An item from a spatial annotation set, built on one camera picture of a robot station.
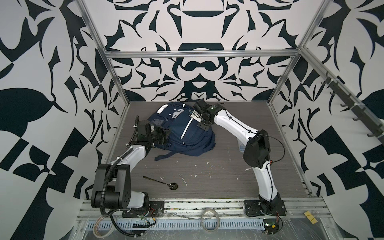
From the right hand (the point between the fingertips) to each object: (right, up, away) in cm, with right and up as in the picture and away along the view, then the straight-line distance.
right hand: (204, 120), depth 92 cm
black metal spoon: (-18, -34, -12) cm, 40 cm away
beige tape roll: (-51, -48, -24) cm, 74 cm away
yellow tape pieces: (+49, -45, -20) cm, 70 cm away
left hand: (-18, -2, -6) cm, 19 cm away
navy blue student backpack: (-11, -10, -5) cm, 15 cm away
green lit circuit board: (+30, -49, -21) cm, 61 cm away
